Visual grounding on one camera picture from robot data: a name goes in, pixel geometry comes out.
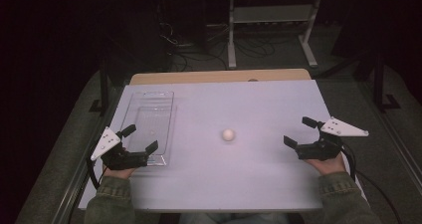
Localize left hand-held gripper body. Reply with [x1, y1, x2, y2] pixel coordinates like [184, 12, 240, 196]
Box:
[91, 126, 149, 171]

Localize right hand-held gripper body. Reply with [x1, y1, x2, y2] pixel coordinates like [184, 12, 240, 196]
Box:
[296, 116, 370, 162]

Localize clear plastic tray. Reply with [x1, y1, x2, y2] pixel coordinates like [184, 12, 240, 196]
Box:
[120, 90, 177, 167]

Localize small white ball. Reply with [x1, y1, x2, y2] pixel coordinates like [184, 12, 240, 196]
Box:
[221, 127, 236, 143]

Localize person's left hand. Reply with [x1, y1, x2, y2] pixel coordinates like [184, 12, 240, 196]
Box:
[104, 165, 138, 180]

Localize person's right hand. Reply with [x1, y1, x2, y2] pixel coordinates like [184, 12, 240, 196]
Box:
[305, 152, 347, 176]

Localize black metal stand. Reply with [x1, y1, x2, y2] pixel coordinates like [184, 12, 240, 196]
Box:
[371, 49, 401, 113]
[89, 56, 111, 116]

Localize wooden table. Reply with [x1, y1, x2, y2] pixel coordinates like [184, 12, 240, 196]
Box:
[128, 68, 313, 86]

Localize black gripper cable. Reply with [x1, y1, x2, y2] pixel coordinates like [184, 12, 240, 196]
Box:
[86, 148, 102, 191]
[340, 143, 403, 224]

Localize grey metal rail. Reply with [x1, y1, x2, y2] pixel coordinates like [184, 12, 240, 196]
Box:
[52, 115, 117, 224]
[359, 83, 422, 200]

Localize tangle of floor cables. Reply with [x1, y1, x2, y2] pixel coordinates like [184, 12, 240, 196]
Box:
[158, 20, 277, 73]

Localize white metal desk frame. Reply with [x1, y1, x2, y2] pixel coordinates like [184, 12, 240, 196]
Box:
[226, 0, 323, 70]

